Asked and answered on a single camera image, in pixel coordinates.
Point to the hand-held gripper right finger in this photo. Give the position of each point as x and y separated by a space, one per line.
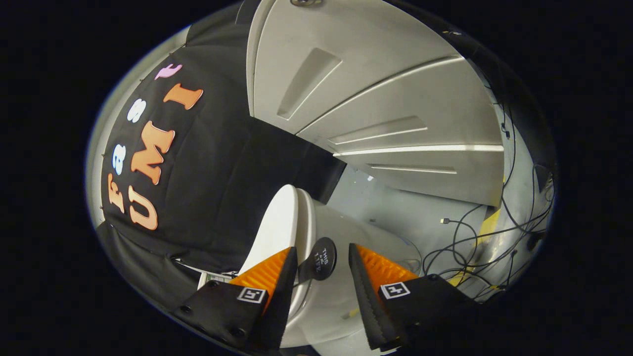
366 301

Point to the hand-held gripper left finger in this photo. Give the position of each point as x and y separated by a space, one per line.
284 296

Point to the white toilet lid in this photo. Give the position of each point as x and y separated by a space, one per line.
277 222

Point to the white toilet bowl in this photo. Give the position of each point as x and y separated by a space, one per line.
341 232

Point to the black backdrop cloth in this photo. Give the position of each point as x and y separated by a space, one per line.
212 198

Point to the white drawer cabinet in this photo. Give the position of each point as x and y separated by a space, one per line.
376 99

